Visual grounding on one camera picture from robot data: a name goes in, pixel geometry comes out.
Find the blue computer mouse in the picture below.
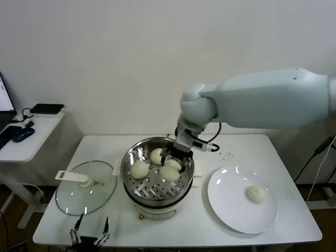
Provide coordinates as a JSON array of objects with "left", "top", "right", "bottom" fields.
[{"left": 12, "top": 128, "right": 35, "bottom": 143}]

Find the black power adapter cable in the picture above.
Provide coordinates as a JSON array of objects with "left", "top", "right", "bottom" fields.
[{"left": 293, "top": 135, "right": 333, "bottom": 183}]

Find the white hanging cable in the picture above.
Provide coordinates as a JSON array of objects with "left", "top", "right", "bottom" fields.
[{"left": 306, "top": 133, "right": 336, "bottom": 202}]

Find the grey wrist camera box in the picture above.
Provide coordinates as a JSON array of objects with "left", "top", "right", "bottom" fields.
[{"left": 192, "top": 140, "right": 213, "bottom": 153}]

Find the white round plate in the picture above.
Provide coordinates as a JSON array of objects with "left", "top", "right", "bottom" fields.
[{"left": 207, "top": 166, "right": 278, "bottom": 235}]

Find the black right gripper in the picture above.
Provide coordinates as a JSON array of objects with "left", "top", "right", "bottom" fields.
[{"left": 160, "top": 130, "right": 195, "bottom": 175}]

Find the glass lid with white handle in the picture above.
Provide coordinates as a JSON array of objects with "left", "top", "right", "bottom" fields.
[{"left": 55, "top": 160, "right": 118, "bottom": 217}]

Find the stainless steel steamer basket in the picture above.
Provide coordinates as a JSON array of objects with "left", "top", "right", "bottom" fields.
[{"left": 112, "top": 136, "right": 204, "bottom": 203}]

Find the black floor cable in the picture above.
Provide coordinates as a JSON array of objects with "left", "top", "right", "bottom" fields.
[{"left": 0, "top": 209, "right": 11, "bottom": 252}]

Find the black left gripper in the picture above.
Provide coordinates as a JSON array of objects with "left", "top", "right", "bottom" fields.
[{"left": 69, "top": 213, "right": 111, "bottom": 252}]

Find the white side table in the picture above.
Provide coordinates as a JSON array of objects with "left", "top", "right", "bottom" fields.
[{"left": 0, "top": 111, "right": 66, "bottom": 229}]

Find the black flat pad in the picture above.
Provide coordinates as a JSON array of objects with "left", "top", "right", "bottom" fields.
[{"left": 0, "top": 125, "right": 24, "bottom": 151}]

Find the white floor cable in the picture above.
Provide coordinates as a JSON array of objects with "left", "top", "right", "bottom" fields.
[{"left": 25, "top": 183, "right": 47, "bottom": 208}]

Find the black laptop with lit screen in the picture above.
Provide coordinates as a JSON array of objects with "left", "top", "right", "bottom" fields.
[{"left": 0, "top": 71, "right": 18, "bottom": 133}]

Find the white side desk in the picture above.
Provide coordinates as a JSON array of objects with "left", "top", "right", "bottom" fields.
[{"left": 306, "top": 115, "right": 336, "bottom": 211}]

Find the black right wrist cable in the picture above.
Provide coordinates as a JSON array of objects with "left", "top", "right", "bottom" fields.
[{"left": 198, "top": 121, "right": 223, "bottom": 153}]

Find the black flat device box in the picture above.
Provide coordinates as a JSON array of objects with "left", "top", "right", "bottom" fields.
[{"left": 29, "top": 103, "right": 65, "bottom": 116}]

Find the thin black device cable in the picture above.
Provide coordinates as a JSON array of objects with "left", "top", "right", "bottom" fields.
[{"left": 22, "top": 107, "right": 35, "bottom": 123}]

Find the white steamed baozi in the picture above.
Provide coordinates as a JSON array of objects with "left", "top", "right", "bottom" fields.
[
  {"left": 159, "top": 159, "right": 182, "bottom": 182},
  {"left": 150, "top": 148, "right": 165, "bottom": 165},
  {"left": 130, "top": 161, "right": 149, "bottom": 179},
  {"left": 246, "top": 185, "right": 267, "bottom": 204}
]

